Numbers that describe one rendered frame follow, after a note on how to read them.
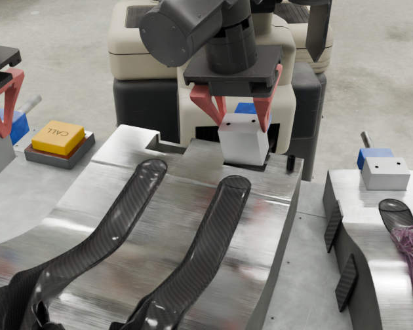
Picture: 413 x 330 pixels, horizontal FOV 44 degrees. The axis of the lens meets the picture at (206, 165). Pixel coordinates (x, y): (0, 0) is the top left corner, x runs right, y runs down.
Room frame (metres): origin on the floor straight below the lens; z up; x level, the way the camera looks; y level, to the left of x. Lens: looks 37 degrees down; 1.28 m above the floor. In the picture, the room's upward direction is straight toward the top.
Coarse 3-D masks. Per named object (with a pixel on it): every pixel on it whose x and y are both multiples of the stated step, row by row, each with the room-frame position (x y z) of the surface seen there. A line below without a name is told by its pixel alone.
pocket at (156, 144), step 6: (156, 138) 0.59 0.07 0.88; (150, 144) 0.57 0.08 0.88; (156, 144) 0.59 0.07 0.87; (162, 144) 0.59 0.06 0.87; (168, 144) 0.59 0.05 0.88; (174, 144) 0.59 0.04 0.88; (180, 144) 0.59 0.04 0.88; (156, 150) 0.59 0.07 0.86; (162, 150) 0.59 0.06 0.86; (168, 150) 0.59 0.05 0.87; (174, 150) 0.59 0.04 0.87; (180, 150) 0.58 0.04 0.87
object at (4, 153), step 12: (36, 96) 0.60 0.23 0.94; (0, 108) 0.56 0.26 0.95; (24, 108) 0.58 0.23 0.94; (12, 120) 0.53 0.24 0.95; (24, 120) 0.55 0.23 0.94; (12, 132) 0.52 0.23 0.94; (24, 132) 0.54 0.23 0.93; (0, 144) 0.50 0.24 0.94; (12, 144) 0.52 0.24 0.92; (0, 156) 0.49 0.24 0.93; (12, 156) 0.51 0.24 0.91; (0, 168) 0.49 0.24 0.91
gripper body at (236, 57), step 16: (224, 32) 0.51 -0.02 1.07; (240, 32) 0.51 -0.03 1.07; (208, 48) 0.51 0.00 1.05; (224, 48) 0.50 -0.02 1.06; (240, 48) 0.51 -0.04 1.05; (256, 48) 0.55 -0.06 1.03; (272, 48) 0.54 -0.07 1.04; (192, 64) 0.54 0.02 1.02; (208, 64) 0.52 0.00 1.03; (224, 64) 0.51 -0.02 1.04; (240, 64) 0.51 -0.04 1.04; (256, 64) 0.52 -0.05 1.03; (272, 64) 0.51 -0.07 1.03; (192, 80) 0.52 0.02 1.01; (208, 80) 0.51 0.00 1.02; (224, 80) 0.50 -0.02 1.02; (240, 80) 0.50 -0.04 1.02; (256, 80) 0.49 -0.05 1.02; (272, 80) 0.49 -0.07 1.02
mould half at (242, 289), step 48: (144, 144) 0.57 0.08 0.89; (192, 144) 0.57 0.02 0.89; (96, 192) 0.47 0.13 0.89; (192, 192) 0.47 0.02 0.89; (288, 192) 0.47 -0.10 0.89; (48, 240) 0.38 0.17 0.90; (144, 240) 0.40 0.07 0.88; (192, 240) 0.40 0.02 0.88; (240, 240) 0.39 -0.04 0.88; (96, 288) 0.29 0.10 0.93; (144, 288) 0.30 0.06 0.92; (240, 288) 0.32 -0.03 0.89
